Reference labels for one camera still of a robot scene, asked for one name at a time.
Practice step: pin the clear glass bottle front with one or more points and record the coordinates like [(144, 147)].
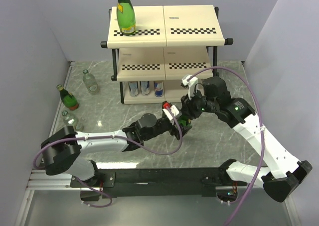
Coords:
[(71, 119)]

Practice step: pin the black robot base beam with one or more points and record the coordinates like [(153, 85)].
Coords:
[(164, 182)]

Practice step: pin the blue energy drink can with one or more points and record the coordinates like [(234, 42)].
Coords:
[(158, 88)]

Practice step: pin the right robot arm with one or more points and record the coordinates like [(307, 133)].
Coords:
[(283, 172)]

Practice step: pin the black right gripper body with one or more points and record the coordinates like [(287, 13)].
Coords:
[(198, 104)]

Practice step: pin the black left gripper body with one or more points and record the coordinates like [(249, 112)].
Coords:
[(163, 127)]

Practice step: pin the beige three-tier shelf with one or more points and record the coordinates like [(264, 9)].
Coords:
[(169, 43)]

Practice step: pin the clear glass bottle rear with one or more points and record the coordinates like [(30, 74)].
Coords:
[(90, 82)]

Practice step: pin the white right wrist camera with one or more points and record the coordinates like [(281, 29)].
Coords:
[(191, 83)]

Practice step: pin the silver energy drink can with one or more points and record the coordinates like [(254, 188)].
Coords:
[(145, 88)]

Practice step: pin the green Perrier bottle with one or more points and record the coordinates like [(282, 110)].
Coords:
[(126, 17)]

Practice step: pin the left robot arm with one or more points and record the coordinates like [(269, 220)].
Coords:
[(63, 151)]

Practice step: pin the clear glass bottle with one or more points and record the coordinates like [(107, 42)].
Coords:
[(71, 119), (90, 82)]

